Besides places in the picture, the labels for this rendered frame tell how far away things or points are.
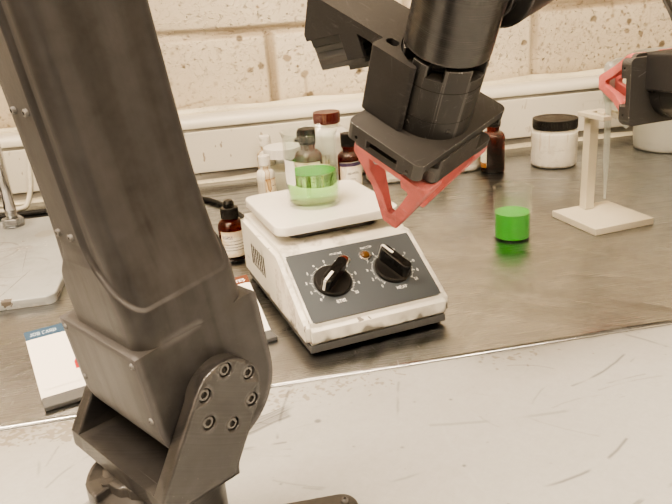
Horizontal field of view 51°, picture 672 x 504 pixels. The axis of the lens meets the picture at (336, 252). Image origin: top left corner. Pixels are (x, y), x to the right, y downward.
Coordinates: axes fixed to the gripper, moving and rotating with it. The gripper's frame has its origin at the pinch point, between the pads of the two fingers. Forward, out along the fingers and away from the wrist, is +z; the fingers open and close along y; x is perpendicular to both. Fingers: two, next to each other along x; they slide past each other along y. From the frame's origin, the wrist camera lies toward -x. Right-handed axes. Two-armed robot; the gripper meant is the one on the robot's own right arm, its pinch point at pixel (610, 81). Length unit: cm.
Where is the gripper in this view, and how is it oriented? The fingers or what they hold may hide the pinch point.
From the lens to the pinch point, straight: 85.1
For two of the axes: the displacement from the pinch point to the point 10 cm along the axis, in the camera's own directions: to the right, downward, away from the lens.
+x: 0.9, 9.4, 3.2
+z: -3.2, -2.8, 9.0
